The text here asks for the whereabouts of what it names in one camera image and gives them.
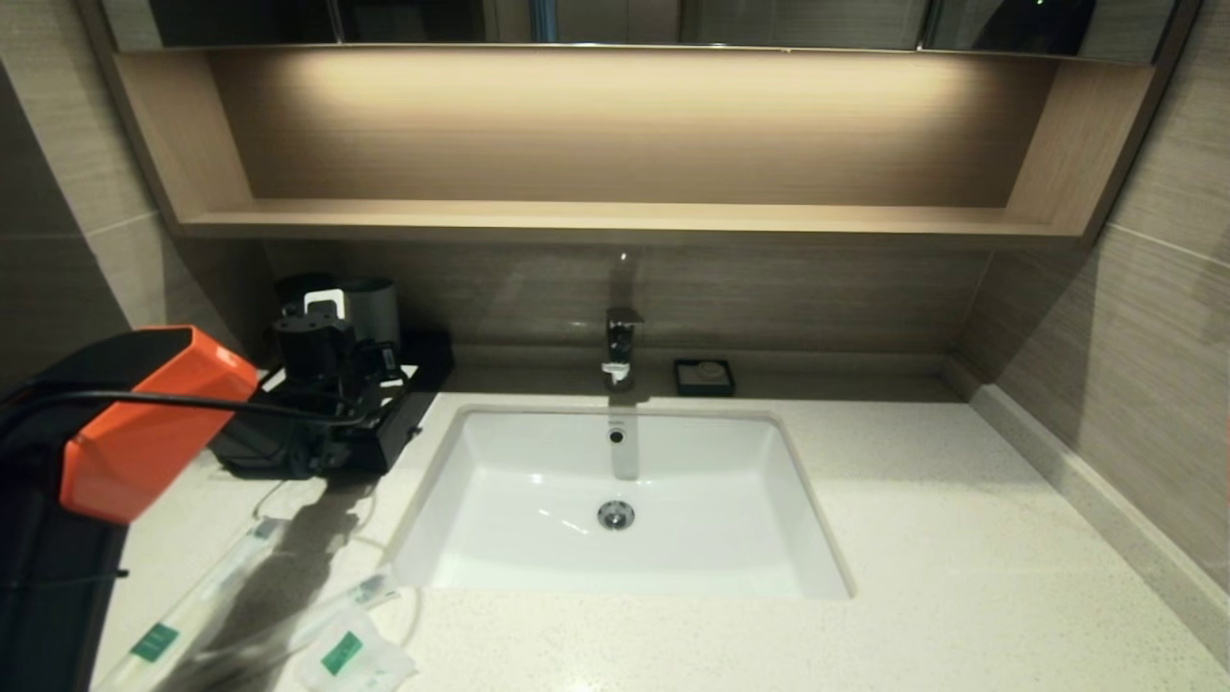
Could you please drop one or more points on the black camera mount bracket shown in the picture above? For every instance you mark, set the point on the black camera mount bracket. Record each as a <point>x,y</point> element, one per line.
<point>312,348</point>

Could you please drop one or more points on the grey plastic cup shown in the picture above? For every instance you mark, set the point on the grey plastic cup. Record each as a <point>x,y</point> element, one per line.
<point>377,308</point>

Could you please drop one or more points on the mirror cabinet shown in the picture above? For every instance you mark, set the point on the mirror cabinet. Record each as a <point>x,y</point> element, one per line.
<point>769,24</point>

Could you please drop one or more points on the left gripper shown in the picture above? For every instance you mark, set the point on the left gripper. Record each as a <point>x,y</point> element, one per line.
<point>351,404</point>

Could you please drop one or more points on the black amenity drawer box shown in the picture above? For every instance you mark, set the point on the black amenity drawer box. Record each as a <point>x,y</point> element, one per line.
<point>432,356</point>

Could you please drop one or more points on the chrome sink drain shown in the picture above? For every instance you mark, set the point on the chrome sink drain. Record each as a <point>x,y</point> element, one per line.
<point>616,516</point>

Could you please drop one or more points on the black cup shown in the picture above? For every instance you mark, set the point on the black cup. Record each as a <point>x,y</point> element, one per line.
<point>298,286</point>

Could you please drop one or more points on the round soap bar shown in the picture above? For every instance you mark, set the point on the round soap bar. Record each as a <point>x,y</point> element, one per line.
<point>710,370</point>

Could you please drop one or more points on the small sachet green label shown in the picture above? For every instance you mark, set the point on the small sachet green label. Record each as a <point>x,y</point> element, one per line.
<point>346,652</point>

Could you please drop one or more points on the wooden wall shelf niche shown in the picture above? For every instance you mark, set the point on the wooden wall shelf niche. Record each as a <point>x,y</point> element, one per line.
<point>625,221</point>

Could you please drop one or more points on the wrapped toothbrush clear sleeve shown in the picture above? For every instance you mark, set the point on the wrapped toothbrush clear sleeve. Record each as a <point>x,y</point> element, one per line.
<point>370,588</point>

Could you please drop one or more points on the wrapped toothbrush green label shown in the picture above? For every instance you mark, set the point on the wrapped toothbrush green label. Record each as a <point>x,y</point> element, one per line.
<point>156,641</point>

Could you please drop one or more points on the chrome faucet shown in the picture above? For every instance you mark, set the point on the chrome faucet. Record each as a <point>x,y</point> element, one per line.
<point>622,346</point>

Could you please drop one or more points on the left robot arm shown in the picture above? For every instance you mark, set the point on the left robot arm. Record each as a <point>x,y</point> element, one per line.
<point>144,432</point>

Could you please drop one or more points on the black soap dish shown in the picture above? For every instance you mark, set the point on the black soap dish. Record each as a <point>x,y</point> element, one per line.
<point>684,384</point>

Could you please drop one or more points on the white sink basin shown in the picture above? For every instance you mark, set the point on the white sink basin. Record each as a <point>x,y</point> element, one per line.
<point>711,519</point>

